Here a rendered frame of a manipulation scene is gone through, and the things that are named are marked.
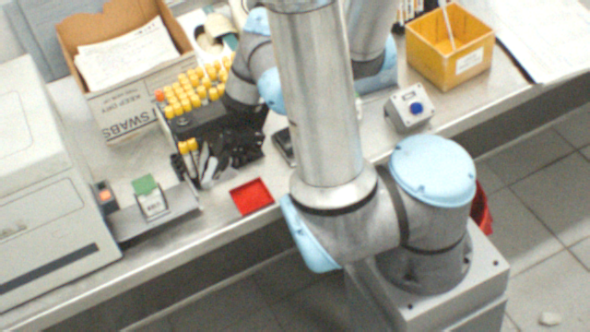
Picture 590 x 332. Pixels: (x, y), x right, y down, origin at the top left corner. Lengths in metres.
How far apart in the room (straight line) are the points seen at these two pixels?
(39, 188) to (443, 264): 0.63
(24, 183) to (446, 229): 0.63
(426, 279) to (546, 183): 1.47
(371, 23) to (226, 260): 1.18
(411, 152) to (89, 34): 0.95
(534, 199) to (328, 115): 1.69
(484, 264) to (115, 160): 0.77
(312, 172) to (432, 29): 0.76
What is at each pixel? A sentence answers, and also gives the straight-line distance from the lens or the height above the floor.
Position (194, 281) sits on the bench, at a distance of 1.99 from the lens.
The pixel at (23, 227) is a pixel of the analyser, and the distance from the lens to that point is 1.20.
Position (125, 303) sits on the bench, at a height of 0.27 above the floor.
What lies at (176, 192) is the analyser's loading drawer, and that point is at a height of 0.91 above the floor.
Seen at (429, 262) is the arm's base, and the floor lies 1.02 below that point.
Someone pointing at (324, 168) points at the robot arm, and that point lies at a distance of 0.85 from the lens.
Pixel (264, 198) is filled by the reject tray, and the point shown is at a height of 0.88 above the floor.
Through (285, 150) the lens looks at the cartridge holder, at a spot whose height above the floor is 0.91.
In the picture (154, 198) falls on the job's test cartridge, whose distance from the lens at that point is 1.26.
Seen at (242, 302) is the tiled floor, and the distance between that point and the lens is 2.23.
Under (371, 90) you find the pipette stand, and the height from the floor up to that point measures 0.89.
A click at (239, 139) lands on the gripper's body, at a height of 1.03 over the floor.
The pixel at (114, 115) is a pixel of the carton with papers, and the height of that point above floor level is 0.95.
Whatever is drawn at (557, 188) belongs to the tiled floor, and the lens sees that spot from 2.48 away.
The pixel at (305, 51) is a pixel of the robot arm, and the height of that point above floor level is 1.41.
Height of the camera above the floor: 1.89
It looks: 48 degrees down
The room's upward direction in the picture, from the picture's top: 11 degrees counter-clockwise
